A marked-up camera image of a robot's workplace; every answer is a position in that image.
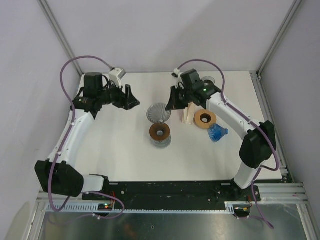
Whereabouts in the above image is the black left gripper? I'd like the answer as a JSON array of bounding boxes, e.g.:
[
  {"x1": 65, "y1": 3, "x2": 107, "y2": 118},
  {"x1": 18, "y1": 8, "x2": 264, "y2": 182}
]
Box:
[{"x1": 97, "y1": 79, "x2": 140, "y2": 111}]

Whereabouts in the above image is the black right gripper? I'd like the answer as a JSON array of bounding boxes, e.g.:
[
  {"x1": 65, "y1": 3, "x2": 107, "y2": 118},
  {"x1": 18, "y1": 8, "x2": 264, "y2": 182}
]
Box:
[{"x1": 166, "y1": 85, "x2": 194, "y2": 111}]

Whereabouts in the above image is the coffee filter paper pack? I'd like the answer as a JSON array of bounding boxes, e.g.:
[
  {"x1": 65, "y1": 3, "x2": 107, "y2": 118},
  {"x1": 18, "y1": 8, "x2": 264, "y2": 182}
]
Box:
[{"x1": 181, "y1": 102, "x2": 196, "y2": 125}]

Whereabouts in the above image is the dark wooden dripper ring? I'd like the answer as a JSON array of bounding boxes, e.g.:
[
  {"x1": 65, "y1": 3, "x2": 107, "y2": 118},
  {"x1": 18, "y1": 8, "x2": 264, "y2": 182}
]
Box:
[{"x1": 149, "y1": 122, "x2": 172, "y2": 140}]

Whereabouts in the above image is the blue plastic dripper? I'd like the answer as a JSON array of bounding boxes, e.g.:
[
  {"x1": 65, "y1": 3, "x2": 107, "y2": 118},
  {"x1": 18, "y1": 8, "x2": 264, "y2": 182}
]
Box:
[{"x1": 207, "y1": 123, "x2": 229, "y2": 142}]

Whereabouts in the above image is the clear glass coffee server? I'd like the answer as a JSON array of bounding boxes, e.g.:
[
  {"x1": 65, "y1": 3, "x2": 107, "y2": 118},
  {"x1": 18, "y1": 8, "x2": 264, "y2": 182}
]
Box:
[{"x1": 150, "y1": 135, "x2": 172, "y2": 149}]

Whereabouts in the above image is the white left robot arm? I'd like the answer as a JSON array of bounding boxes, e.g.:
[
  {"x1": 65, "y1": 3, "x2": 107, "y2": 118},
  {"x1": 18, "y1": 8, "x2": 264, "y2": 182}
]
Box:
[{"x1": 35, "y1": 68, "x2": 140, "y2": 200}]

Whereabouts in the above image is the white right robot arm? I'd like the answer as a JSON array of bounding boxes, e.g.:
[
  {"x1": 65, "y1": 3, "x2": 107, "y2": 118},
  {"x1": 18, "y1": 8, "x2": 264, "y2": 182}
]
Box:
[{"x1": 166, "y1": 68, "x2": 277, "y2": 201}]

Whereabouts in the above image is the glass carafe with cork band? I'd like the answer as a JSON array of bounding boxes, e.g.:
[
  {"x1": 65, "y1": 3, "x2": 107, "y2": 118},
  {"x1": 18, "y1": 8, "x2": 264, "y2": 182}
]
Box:
[{"x1": 201, "y1": 76, "x2": 216, "y2": 86}]

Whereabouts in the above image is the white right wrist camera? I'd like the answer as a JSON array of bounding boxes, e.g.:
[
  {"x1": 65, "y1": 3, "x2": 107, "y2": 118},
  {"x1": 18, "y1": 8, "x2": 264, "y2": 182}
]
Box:
[{"x1": 171, "y1": 68, "x2": 183, "y2": 89}]

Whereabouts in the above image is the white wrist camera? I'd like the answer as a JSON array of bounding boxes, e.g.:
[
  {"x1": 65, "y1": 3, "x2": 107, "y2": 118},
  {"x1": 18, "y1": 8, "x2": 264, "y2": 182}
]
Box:
[
  {"x1": 108, "y1": 67, "x2": 126, "y2": 88},
  {"x1": 171, "y1": 68, "x2": 183, "y2": 89}
]

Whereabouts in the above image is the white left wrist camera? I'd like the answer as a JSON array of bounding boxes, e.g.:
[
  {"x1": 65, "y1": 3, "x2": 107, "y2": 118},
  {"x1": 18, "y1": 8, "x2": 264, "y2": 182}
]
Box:
[{"x1": 108, "y1": 67, "x2": 126, "y2": 88}]

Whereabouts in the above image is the light wooden dripper ring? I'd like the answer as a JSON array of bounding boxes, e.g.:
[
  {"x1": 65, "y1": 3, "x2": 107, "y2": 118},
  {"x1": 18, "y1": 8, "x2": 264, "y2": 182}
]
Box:
[{"x1": 193, "y1": 109, "x2": 217, "y2": 130}]

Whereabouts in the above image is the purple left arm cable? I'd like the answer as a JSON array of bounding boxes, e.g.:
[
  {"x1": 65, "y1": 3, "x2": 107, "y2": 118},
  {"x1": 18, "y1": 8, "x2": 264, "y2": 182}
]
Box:
[{"x1": 46, "y1": 55, "x2": 126, "y2": 226}]

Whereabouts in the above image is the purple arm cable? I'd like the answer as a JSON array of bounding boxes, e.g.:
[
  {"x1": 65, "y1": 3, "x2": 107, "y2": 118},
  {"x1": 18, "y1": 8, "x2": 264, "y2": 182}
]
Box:
[
  {"x1": 46, "y1": 55, "x2": 126, "y2": 226},
  {"x1": 174, "y1": 59, "x2": 281, "y2": 230}
]

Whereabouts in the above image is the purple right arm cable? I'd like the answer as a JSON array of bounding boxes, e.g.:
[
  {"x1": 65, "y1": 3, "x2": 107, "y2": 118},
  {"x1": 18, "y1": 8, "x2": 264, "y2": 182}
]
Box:
[{"x1": 174, "y1": 59, "x2": 281, "y2": 230}]

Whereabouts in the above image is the aluminium right table rail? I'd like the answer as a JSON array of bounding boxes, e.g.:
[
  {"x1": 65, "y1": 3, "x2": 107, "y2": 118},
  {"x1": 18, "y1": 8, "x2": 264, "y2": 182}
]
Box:
[{"x1": 249, "y1": 70, "x2": 288, "y2": 176}]

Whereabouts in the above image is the grey slotted cable duct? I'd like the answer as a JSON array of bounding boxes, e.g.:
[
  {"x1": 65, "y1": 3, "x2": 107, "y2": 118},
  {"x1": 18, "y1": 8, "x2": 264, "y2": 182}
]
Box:
[{"x1": 60, "y1": 202, "x2": 235, "y2": 214}]

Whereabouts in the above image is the aluminium corner post left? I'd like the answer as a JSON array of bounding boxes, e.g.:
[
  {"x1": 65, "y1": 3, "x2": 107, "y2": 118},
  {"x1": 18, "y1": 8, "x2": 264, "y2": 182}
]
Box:
[{"x1": 37, "y1": 0, "x2": 76, "y2": 60}]

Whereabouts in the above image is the aluminium front frame rail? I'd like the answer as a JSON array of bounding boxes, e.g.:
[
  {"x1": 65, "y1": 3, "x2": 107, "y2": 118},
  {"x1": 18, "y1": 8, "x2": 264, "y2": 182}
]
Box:
[{"x1": 36, "y1": 182, "x2": 310, "y2": 203}]

